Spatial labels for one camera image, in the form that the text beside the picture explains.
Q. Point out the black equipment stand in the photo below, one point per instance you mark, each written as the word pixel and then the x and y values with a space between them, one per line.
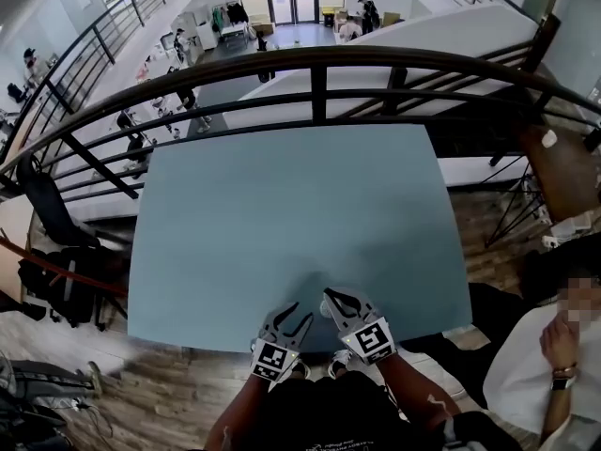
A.
pixel 42 374

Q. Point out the brown wooden side table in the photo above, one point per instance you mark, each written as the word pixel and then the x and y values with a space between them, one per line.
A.
pixel 559 176

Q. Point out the light wooden desk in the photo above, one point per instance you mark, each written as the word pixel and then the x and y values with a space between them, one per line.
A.
pixel 14 233

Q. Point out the tall-back black office chair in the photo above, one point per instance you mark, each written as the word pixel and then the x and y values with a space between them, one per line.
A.
pixel 47 195

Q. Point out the person's white shoe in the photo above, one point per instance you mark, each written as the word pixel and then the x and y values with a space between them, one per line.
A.
pixel 339 362
pixel 300 369

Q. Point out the person's black shirt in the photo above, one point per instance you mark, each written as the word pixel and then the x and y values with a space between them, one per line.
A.
pixel 328 416

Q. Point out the white cabinet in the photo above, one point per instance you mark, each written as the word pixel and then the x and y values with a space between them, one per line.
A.
pixel 199 28

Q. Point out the black tripod stand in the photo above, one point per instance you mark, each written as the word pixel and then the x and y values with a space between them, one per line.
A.
pixel 507 206

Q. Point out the clothes rack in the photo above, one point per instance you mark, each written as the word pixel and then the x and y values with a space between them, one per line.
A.
pixel 237 13

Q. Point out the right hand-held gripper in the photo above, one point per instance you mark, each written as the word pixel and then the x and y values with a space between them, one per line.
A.
pixel 371 341

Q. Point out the person's right forearm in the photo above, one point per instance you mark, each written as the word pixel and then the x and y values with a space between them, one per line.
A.
pixel 413 393

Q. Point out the cardboard box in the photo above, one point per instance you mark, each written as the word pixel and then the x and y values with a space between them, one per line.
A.
pixel 390 19

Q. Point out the person's right white shoe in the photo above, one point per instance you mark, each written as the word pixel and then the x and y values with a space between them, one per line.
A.
pixel 339 362

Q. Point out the white power strip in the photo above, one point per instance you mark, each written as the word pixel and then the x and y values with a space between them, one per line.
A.
pixel 563 233

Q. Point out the clear plastic tube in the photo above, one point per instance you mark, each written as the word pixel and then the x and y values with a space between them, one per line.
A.
pixel 325 305

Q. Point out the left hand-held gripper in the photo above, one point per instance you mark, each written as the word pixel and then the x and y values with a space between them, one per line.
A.
pixel 271 360

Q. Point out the small white bottle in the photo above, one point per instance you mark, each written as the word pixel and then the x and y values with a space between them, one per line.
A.
pixel 325 310

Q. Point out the wooden coat rack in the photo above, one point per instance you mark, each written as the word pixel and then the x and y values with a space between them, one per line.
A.
pixel 70 272

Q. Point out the person's left white shoe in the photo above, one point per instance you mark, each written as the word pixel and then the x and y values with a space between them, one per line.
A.
pixel 300 369

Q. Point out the person's left forearm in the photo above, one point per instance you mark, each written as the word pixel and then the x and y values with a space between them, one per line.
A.
pixel 239 416

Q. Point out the small white object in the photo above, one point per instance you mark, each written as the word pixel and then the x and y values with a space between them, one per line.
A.
pixel 549 138

